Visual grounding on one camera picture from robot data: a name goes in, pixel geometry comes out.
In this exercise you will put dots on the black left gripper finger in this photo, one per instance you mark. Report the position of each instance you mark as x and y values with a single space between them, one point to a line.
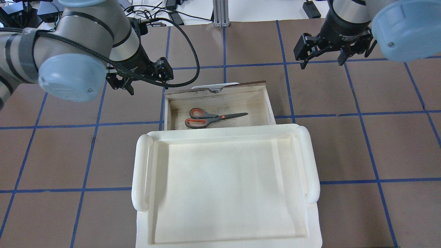
129 88

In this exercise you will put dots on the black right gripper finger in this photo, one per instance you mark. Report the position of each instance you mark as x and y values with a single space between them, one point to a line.
342 58
303 63

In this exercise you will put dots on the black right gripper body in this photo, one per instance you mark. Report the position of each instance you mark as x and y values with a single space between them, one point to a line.
342 28

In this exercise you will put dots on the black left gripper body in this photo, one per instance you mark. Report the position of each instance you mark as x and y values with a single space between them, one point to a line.
135 65

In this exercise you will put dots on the grey orange handled scissors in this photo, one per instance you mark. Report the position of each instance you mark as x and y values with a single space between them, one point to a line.
199 118

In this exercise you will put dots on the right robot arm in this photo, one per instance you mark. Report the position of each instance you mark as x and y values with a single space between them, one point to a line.
404 30

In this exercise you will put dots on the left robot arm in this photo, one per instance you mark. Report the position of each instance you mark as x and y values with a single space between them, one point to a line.
93 42

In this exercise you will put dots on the open wooden drawer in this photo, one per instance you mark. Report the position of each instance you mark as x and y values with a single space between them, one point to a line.
251 98

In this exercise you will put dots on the black power adapter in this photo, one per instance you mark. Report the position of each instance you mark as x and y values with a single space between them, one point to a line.
311 10

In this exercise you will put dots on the white drawer handle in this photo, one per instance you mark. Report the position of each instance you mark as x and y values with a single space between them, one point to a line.
215 87

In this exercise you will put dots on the aluminium frame post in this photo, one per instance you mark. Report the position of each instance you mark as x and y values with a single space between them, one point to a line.
220 13

